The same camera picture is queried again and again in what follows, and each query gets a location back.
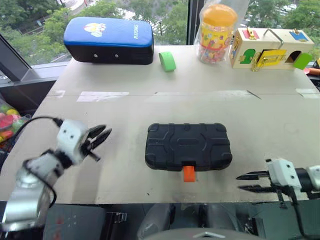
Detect wooden lock activity box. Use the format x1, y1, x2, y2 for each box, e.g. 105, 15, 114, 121
228, 27, 315, 73

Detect blue black padded cushion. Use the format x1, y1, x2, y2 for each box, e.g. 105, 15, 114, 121
63, 16, 155, 66

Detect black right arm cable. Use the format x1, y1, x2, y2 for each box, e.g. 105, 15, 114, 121
287, 186, 312, 240

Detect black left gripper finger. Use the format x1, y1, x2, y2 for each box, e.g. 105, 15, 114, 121
88, 124, 107, 137
91, 127, 113, 149

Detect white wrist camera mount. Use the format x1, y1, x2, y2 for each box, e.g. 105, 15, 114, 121
265, 157, 303, 194
55, 119, 90, 166

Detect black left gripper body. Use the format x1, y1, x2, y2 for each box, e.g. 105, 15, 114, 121
79, 129, 102, 162

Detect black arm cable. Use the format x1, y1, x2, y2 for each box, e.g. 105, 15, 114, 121
8, 116, 65, 209
287, 186, 312, 240

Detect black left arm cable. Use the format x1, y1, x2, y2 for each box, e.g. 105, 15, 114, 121
8, 116, 65, 209

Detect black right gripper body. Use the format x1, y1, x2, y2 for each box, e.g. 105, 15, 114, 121
259, 172, 289, 210

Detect black plastic tool case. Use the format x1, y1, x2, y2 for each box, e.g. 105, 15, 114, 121
144, 122, 233, 183

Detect dark window frame post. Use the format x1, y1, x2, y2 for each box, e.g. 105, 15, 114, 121
187, 0, 205, 46

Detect bag of coloured balls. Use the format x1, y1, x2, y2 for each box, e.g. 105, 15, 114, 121
0, 98, 32, 151

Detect green tape roll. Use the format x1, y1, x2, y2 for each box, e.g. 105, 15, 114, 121
158, 51, 177, 73

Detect metal clasp bracket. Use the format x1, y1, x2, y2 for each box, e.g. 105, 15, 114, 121
105, 211, 128, 225

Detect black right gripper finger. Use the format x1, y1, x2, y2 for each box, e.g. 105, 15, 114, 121
235, 170, 270, 181
238, 184, 272, 194

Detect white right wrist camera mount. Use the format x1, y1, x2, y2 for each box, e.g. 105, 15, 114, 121
265, 157, 303, 194

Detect orange lidded candy jar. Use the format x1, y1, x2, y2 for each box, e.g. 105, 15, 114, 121
197, 3, 239, 65

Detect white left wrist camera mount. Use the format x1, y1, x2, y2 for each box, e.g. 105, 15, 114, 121
55, 119, 90, 166

